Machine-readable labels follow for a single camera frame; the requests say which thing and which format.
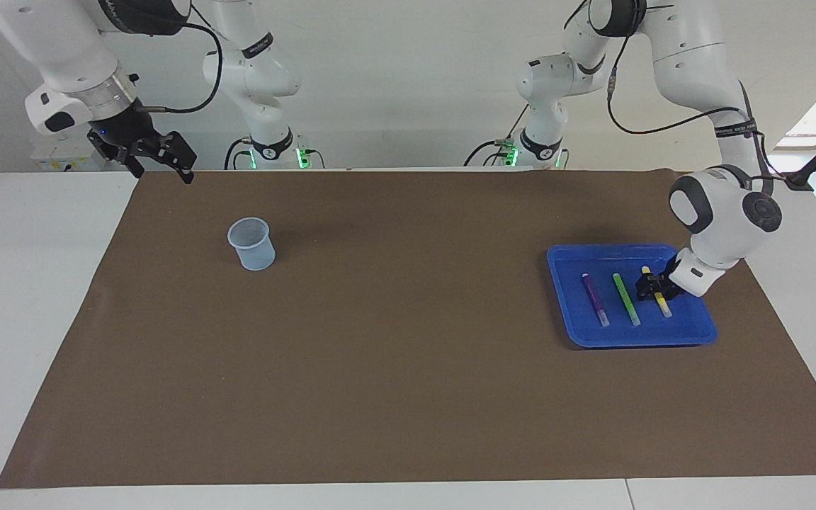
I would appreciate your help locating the yellow pen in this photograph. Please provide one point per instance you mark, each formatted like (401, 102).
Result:
(664, 308)

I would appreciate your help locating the green pen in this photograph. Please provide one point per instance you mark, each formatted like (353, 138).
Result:
(625, 297)

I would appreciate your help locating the translucent plastic cup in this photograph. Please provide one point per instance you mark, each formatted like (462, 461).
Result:
(256, 255)

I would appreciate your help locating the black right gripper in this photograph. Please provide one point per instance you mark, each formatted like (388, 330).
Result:
(125, 131)

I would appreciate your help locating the white power box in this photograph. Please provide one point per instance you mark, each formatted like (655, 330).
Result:
(61, 159)

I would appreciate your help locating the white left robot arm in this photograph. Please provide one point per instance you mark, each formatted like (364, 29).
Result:
(723, 219)

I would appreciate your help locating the brown table mat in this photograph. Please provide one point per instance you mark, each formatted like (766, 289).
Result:
(408, 389)

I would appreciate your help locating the purple pen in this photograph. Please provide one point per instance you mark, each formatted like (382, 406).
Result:
(594, 297)

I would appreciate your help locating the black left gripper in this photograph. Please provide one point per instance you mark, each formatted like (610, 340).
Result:
(676, 265)

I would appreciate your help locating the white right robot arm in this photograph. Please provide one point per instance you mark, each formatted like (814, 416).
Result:
(68, 57)

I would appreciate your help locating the blue plastic tray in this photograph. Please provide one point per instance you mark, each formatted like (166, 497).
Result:
(684, 326)

